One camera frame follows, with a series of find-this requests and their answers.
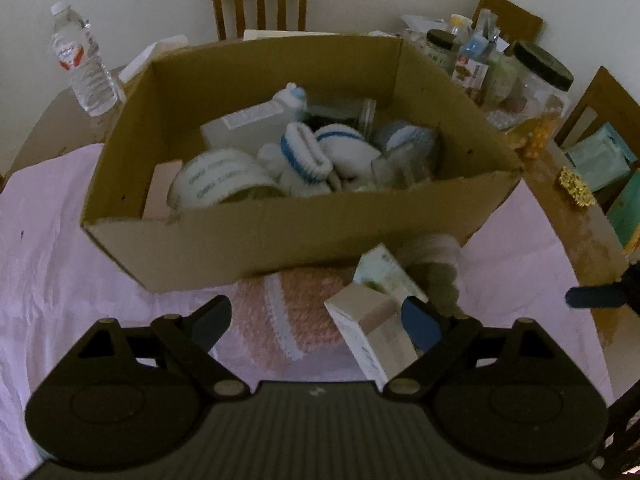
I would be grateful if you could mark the white blue-striped sock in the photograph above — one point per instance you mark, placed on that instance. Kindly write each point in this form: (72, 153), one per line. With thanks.
(350, 155)
(300, 155)

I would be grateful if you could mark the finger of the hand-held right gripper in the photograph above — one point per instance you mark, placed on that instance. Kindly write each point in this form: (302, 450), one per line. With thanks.
(595, 296)

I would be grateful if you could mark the pink tablecloth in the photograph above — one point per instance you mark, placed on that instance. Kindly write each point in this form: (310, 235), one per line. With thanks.
(50, 260)

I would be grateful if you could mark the yellow-capped bottle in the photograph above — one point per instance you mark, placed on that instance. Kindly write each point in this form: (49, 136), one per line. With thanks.
(459, 22)

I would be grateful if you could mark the white plastic bottle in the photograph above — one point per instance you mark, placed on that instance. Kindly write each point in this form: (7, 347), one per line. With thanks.
(250, 125)

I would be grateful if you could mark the beige carton box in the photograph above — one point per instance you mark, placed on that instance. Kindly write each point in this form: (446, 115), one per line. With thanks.
(370, 330)

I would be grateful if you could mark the white olive tissue box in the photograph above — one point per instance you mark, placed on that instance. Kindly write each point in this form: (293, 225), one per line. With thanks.
(145, 57)

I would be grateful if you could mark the gold ornament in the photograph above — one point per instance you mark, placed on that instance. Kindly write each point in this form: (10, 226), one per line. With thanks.
(577, 187)

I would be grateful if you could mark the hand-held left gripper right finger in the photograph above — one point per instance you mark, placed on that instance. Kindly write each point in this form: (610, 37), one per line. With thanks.
(420, 325)

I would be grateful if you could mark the pink knitted cloth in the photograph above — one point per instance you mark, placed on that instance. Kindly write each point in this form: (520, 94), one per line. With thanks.
(310, 310)

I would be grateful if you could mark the small black-lidded jar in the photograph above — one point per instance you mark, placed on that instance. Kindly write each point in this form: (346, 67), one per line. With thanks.
(440, 40)

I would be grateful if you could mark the blue-capped bottle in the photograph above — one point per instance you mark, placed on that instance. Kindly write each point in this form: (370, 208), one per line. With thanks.
(472, 47)

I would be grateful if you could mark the blue white knitted sock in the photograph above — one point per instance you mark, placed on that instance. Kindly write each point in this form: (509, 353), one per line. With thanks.
(405, 132)

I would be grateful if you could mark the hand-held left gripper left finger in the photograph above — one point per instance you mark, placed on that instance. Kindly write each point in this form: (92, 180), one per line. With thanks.
(212, 322)

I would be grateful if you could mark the teal gift bag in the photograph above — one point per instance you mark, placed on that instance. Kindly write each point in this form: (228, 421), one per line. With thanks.
(627, 210)

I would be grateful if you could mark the small green white box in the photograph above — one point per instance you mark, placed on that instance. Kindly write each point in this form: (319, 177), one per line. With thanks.
(385, 270)

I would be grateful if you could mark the clear plastic water bottle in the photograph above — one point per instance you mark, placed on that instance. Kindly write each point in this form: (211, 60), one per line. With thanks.
(87, 75)

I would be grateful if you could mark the grey striped roll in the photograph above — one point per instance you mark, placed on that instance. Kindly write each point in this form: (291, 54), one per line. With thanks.
(440, 270)

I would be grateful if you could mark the teal packet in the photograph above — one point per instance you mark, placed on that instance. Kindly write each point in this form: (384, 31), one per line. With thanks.
(600, 157)

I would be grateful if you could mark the clear packing tape roll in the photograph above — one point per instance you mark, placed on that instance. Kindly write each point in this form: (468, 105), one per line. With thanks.
(220, 175)

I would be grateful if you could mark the brown cardboard box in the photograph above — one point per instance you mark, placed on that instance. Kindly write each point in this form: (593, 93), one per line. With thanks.
(300, 240)

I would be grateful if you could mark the large black-lidded clear jar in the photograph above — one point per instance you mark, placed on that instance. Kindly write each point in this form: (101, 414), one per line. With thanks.
(540, 90)

